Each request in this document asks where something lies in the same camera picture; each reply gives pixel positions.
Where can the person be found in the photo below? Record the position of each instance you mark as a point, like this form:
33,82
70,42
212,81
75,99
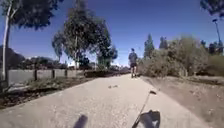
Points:
133,61

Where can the dark overhanging tree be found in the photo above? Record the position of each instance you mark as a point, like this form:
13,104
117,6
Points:
213,6

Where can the slim dark conifer tree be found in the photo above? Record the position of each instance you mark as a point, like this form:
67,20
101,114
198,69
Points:
163,43
149,46

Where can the grey wall with dark posts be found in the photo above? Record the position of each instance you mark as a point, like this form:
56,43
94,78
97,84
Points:
20,76

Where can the bare brown dirt ground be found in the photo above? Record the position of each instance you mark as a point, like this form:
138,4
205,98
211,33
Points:
193,96

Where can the dark mulch ground strip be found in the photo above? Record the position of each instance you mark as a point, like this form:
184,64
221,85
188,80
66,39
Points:
36,90

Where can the pale concrete path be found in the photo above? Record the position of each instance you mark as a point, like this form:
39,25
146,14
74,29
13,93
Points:
100,103

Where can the dry olive bushes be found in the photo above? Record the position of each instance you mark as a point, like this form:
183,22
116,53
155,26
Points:
176,58

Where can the street lamp pole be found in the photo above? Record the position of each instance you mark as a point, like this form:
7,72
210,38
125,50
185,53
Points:
218,33

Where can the tall tree with pale trunk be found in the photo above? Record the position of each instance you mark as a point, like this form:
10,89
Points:
5,50

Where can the clump of tall dark trees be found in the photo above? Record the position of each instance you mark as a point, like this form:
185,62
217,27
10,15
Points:
83,36

